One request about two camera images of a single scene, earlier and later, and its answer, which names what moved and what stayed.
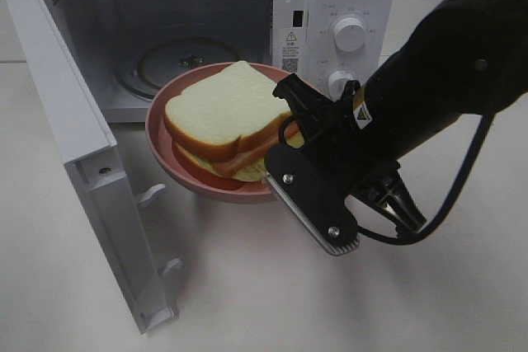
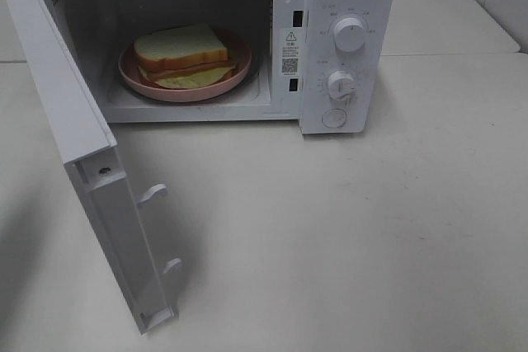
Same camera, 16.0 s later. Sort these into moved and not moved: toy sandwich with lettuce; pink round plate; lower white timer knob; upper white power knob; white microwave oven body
Moved: pink round plate; toy sandwich with lettuce
Not moved: lower white timer knob; upper white power knob; white microwave oven body
